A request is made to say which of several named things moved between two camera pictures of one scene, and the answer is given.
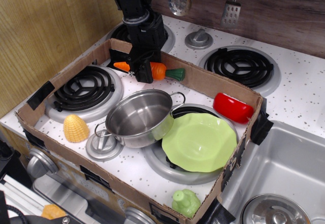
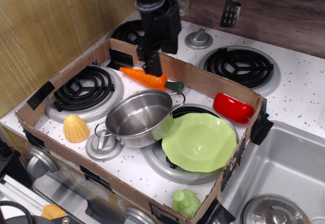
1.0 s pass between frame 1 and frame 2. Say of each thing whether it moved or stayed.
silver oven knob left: stayed
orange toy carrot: moved
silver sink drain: stayed
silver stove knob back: stayed
